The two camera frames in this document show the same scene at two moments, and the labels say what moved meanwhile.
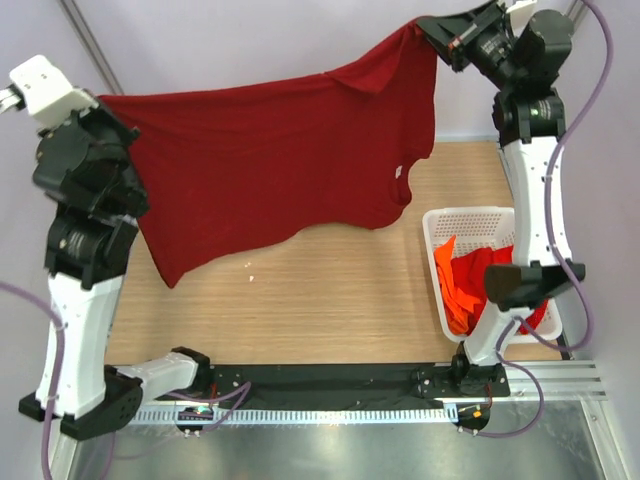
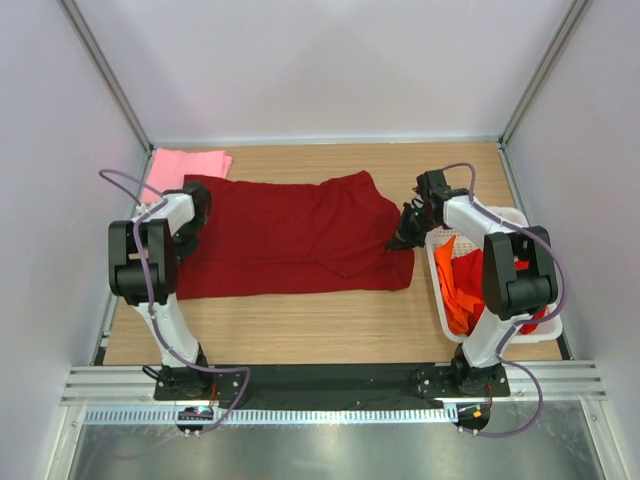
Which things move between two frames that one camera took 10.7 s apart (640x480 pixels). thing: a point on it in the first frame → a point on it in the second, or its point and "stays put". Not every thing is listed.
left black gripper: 104,113 → 183,252
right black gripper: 449,30 → 404,237
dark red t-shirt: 224,166 → 275,238
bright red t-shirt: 469,270 stays put
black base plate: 351,385 stays put
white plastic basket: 476,228 stays put
